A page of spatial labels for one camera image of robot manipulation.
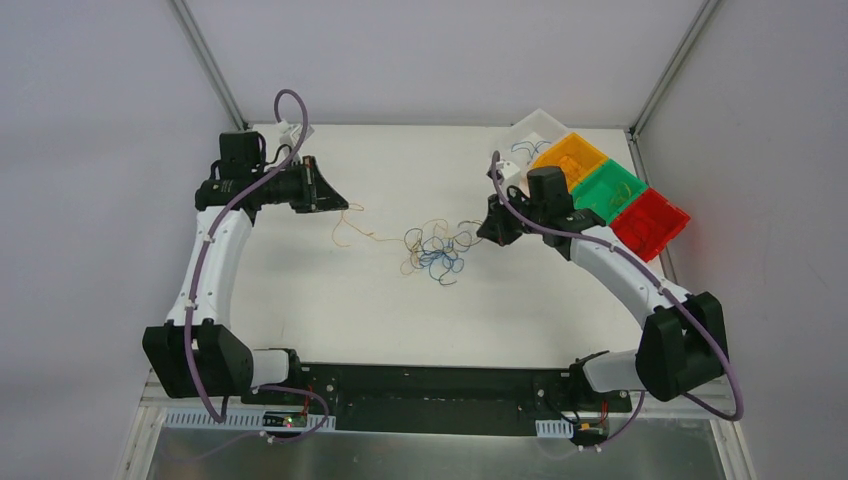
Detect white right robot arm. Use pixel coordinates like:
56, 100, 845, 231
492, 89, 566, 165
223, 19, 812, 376
477, 165, 729, 410

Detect green plastic bin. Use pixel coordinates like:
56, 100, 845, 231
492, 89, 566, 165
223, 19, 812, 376
571, 159, 648, 224

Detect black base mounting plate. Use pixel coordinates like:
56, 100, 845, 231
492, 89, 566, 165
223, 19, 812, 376
241, 363, 632, 437

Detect aluminium frame rail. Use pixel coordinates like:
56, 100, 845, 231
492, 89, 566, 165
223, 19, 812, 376
139, 362, 738, 420

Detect clear plastic bin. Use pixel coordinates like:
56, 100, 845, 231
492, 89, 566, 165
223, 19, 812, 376
493, 108, 572, 173

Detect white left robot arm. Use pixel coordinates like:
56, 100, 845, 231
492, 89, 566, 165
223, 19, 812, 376
142, 131, 349, 405

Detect blue cable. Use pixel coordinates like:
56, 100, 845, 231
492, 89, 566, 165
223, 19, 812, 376
511, 139, 554, 164

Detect yellow cables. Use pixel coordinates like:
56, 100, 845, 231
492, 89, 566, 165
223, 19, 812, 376
331, 201, 485, 278

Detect blue cables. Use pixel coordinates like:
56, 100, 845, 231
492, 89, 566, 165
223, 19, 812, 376
404, 225, 468, 287

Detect yellow plastic bin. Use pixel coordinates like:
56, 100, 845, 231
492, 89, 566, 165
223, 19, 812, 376
531, 133, 609, 192

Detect red plastic bin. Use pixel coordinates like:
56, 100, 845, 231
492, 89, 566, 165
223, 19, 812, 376
611, 188, 691, 262

